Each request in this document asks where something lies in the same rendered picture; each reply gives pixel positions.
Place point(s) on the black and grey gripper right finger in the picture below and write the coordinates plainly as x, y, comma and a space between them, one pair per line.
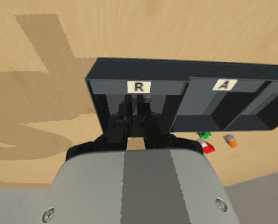
155, 136

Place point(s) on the dark grey rack of bins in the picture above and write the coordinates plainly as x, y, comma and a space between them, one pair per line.
217, 100

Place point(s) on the orange battery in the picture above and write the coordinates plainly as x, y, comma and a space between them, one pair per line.
231, 141

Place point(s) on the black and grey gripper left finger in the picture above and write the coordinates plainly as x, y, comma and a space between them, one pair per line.
114, 139

